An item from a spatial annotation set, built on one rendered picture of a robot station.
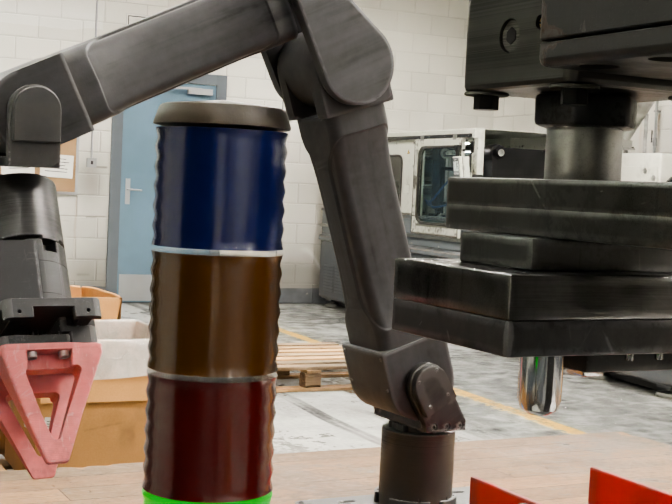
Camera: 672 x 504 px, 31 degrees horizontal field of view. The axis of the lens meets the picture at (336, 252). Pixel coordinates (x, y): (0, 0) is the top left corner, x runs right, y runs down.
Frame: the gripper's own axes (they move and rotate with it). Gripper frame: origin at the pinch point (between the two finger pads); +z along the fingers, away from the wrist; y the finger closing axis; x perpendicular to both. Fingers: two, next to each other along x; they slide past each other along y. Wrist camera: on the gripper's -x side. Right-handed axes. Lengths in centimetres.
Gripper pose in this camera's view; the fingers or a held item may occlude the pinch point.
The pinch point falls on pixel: (48, 458)
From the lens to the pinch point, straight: 82.4
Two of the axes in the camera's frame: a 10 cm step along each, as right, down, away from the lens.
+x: 8.7, 0.1, 5.0
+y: 4.5, -4.3, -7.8
